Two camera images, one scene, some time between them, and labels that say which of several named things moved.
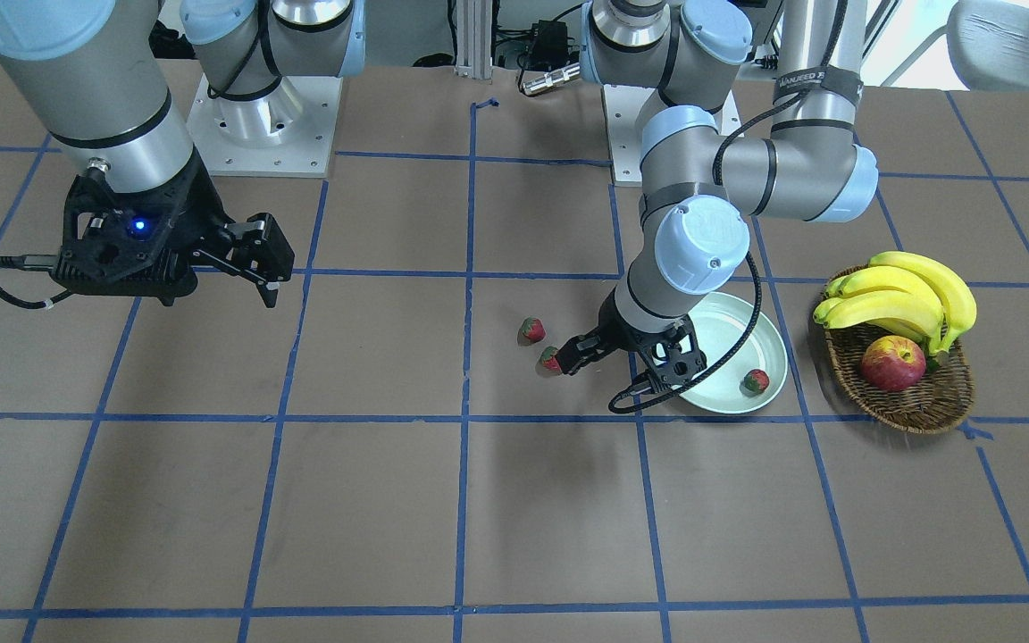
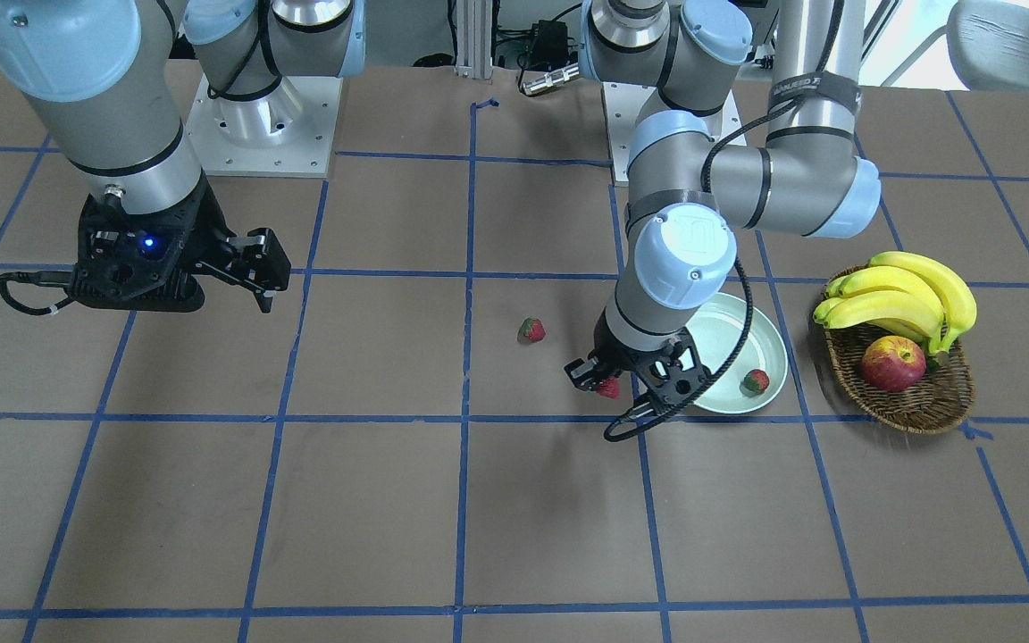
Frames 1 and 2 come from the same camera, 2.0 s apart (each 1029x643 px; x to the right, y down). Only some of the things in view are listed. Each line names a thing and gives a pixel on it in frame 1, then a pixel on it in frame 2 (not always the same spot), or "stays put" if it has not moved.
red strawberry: [757, 379] stays put
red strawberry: [533, 329] stays put
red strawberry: [549, 358] to [610, 388]
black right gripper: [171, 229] stays put
